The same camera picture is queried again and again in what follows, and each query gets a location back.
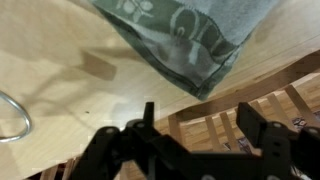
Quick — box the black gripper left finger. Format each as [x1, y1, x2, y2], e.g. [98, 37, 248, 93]
[71, 101, 168, 180]

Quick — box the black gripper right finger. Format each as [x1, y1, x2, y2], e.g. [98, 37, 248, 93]
[235, 101, 320, 180]

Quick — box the green patterned towel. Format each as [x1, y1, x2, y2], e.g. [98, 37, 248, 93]
[89, 0, 282, 102]

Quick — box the wooden slatted chair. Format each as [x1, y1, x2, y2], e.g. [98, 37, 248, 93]
[33, 49, 320, 180]

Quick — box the metal wire ring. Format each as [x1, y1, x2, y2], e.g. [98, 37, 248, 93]
[0, 89, 33, 144]

